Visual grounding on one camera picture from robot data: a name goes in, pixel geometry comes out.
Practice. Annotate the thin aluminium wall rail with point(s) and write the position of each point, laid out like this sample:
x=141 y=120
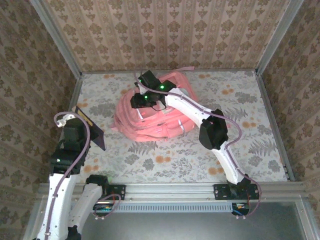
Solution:
x=112 y=72

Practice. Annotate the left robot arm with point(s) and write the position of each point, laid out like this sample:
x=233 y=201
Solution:
x=57 y=200

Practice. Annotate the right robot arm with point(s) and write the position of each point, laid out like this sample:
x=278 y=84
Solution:
x=185 y=105

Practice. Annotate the navy book with gold label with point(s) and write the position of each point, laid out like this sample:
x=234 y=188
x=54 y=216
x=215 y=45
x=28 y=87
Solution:
x=96 y=135

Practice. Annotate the aluminium frame post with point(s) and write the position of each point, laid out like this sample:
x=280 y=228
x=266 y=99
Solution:
x=282 y=30
x=57 y=40

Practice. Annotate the aluminium table side rail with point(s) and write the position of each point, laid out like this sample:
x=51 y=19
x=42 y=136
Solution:
x=75 y=95
x=275 y=125

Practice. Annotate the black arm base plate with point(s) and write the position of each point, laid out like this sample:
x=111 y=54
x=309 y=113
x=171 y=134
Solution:
x=221 y=192
x=117 y=192

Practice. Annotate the pink student backpack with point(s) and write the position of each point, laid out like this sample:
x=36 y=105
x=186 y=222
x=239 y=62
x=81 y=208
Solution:
x=150 y=125

